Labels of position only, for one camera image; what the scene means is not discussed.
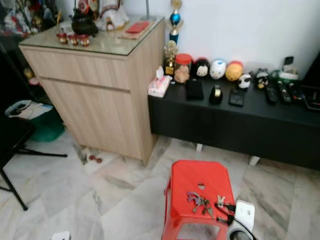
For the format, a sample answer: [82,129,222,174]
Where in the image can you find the bunch of metal keys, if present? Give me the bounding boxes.
[185,191,215,217]

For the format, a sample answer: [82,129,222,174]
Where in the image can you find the single small metal key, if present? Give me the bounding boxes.
[216,194,227,208]

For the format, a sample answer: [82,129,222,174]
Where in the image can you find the red plastic stool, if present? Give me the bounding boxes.
[161,159,237,240]

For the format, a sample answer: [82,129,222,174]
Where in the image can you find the black low tv console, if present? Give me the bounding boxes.
[148,75,320,171]

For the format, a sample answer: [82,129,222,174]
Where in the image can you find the black folding chair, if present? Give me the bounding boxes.
[0,112,69,211]

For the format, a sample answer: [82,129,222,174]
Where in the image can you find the black wallet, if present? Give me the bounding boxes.
[184,78,205,101]

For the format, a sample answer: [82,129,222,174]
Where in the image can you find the black remote control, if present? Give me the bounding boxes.
[264,84,280,105]
[277,81,294,104]
[289,82,306,102]

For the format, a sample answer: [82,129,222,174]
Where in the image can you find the small white panda figure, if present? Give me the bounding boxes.
[237,73,253,90]

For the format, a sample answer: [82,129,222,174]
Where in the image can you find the small black animal figure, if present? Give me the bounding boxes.
[254,68,271,90]

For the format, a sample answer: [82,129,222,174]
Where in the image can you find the round orange plush toy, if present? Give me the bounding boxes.
[225,60,245,82]

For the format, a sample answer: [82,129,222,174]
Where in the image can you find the pink tissue box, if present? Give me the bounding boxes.
[147,66,172,99]

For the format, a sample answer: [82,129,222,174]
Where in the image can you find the round white plush toy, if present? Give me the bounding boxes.
[209,58,228,81]

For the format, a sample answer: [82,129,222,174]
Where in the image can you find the small red floor object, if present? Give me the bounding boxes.
[88,154,104,164]

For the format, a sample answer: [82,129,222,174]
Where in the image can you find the white plastic bin bag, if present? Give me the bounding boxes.
[5,99,53,121]

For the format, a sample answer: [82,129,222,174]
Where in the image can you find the round black plush toy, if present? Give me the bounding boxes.
[192,57,211,80]

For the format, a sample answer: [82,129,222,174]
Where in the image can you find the green waste bin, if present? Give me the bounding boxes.
[5,99,65,143]

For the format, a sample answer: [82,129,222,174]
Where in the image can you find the red-lidded clear jar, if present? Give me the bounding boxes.
[173,53,194,84]

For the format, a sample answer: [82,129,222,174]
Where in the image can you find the black television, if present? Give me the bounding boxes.
[301,59,320,112]

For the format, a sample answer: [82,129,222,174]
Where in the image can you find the gold and blue trophy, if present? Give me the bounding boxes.
[163,0,184,77]

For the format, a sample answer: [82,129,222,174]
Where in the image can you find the light wooden cabinet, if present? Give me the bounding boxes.
[18,17,166,166]

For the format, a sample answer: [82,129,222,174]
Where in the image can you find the flat red book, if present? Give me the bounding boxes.
[120,19,153,41]

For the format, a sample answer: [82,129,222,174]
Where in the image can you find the colourful figurine group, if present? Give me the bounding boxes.
[2,0,62,37]

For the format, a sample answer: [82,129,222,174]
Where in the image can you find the small red cup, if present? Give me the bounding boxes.
[67,32,80,47]
[56,30,69,45]
[78,33,91,48]

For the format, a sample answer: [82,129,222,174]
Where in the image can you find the white robed statue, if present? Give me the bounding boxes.
[96,0,130,32]

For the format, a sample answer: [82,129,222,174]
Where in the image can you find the black incense burner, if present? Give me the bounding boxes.
[70,5,99,37]

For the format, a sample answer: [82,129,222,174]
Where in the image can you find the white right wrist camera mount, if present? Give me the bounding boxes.
[230,199,256,240]

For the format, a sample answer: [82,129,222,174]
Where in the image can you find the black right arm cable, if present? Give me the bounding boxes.
[216,204,260,240]

